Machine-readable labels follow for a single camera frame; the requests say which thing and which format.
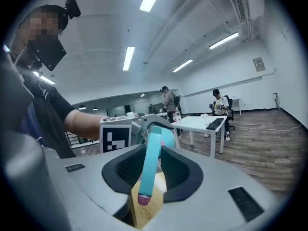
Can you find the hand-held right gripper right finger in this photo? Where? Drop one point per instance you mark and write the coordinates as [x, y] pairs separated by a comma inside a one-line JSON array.
[[211, 201]]

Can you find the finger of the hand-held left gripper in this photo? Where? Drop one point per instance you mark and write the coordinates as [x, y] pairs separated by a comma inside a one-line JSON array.
[[156, 119]]

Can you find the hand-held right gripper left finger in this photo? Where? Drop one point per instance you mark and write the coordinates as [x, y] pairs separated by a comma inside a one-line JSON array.
[[91, 189]]

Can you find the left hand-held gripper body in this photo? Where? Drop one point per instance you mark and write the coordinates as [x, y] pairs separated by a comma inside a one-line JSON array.
[[115, 138]]

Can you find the light blue spray bottle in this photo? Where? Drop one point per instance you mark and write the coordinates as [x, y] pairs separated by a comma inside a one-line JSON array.
[[151, 162]]

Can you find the person's left forearm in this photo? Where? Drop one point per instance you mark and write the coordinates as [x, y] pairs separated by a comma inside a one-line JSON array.
[[84, 124]]

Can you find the red label water bottle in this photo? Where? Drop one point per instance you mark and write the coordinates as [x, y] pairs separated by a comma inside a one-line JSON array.
[[174, 118]]

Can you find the clear plastic water bottle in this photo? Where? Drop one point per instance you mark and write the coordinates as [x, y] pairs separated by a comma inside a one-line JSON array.
[[178, 115]]

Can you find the black metal railing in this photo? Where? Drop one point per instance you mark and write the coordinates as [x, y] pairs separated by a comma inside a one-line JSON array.
[[81, 141]]

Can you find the white rectangular table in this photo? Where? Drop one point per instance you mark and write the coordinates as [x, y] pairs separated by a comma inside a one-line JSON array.
[[199, 124]]

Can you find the white tissue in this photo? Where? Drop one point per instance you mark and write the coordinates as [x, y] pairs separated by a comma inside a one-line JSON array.
[[204, 115]]

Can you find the round yellow wooden table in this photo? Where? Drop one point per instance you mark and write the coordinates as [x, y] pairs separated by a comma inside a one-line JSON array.
[[144, 213]]

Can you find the black keyboard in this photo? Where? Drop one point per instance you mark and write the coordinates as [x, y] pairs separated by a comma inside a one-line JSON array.
[[215, 123]]

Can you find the person's black shirt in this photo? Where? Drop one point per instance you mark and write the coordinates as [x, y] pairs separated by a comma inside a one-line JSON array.
[[48, 119]]

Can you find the black office chair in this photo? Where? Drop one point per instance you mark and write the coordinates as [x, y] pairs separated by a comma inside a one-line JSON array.
[[230, 105]]

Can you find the narrow white desk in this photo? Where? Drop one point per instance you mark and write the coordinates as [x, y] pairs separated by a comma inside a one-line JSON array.
[[237, 100]]

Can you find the black flat mounted device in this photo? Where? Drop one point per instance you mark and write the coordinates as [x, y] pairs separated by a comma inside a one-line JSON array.
[[48, 53]]

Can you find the person's head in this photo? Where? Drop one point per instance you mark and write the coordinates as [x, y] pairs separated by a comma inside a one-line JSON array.
[[36, 32]]

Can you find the white ceiling air conditioner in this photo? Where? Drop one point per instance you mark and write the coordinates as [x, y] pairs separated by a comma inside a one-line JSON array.
[[250, 3]]

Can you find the grey wall panel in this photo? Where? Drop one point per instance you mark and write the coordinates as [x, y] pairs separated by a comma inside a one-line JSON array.
[[259, 64]]

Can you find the wall socket fixture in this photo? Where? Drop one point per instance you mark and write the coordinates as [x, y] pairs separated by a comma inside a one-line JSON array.
[[275, 100]]

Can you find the black head camera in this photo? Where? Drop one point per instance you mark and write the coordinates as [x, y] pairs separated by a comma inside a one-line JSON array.
[[72, 8]]

